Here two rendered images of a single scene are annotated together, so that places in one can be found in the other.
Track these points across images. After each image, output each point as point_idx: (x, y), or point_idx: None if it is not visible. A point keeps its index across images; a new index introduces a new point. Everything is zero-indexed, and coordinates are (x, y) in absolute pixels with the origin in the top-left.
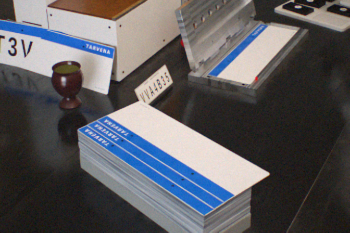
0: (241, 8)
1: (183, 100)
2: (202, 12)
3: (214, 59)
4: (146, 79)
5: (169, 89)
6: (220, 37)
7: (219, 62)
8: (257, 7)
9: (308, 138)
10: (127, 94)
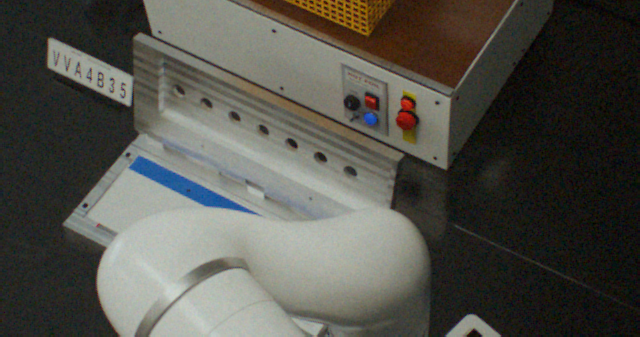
0: (336, 199)
1: (80, 124)
2: (211, 99)
3: (199, 168)
4: None
5: (107, 102)
6: (230, 163)
7: (183, 175)
8: (499, 284)
9: None
10: (114, 50)
